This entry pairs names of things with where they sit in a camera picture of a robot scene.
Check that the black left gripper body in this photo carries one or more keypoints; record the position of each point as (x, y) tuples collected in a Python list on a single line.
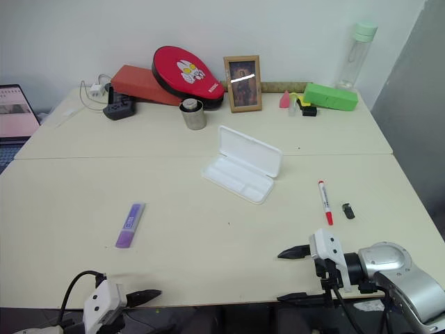
[(113, 323)]

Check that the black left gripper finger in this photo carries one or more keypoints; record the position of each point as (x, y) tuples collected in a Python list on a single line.
[(142, 297), (165, 329)]

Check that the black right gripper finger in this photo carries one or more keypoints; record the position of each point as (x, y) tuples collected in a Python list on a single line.
[(299, 298), (293, 252)]

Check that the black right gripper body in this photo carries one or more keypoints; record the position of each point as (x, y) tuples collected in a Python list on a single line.
[(325, 275)]

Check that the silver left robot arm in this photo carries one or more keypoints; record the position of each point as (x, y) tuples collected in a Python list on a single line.
[(41, 330)]

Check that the white plastic case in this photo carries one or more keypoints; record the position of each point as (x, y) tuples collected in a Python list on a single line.
[(240, 174)]

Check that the red paddle case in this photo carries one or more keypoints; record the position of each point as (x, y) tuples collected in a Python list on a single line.
[(180, 71)]

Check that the red capped white marker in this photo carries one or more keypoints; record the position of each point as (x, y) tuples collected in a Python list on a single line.
[(325, 202)]

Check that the small black cap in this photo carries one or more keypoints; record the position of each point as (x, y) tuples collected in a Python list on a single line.
[(348, 211)]

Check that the purple eraser in sleeve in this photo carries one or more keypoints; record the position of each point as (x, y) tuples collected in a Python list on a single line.
[(130, 224)]

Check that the small black box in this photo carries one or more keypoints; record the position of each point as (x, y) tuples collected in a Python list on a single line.
[(309, 111)]

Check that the small clear plastic piece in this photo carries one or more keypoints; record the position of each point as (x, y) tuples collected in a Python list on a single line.
[(292, 108)]

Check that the small yellow object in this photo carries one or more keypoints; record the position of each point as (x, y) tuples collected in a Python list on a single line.
[(304, 101)]

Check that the pink triangular eraser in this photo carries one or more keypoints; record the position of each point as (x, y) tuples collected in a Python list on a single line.
[(284, 101)]

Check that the green rectangular box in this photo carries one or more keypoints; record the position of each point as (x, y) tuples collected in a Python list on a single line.
[(330, 96)]

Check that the silver metal cup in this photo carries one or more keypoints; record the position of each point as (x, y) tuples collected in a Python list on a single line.
[(193, 120)]

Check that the silver metal weight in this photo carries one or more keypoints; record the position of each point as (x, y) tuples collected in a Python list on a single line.
[(190, 104)]

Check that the black power strip cube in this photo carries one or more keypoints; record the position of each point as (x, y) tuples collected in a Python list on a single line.
[(120, 109)]

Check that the clear bottle green lid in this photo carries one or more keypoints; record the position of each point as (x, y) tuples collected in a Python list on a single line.
[(354, 59)]

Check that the white charger plug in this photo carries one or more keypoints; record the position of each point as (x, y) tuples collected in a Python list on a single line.
[(96, 91)]

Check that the red rectangular box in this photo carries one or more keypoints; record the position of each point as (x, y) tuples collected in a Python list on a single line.
[(135, 83)]

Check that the open laptop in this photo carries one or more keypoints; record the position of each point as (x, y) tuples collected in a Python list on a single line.
[(15, 115)]

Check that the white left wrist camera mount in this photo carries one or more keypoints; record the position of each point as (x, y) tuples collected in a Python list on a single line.
[(101, 302)]

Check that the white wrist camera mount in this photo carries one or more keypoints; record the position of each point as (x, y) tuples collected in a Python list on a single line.
[(101, 302), (327, 243)]

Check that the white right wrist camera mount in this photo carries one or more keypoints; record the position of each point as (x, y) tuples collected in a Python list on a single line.
[(327, 243)]

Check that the wooden photo frame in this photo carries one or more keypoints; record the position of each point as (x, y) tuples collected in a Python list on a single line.
[(243, 83)]

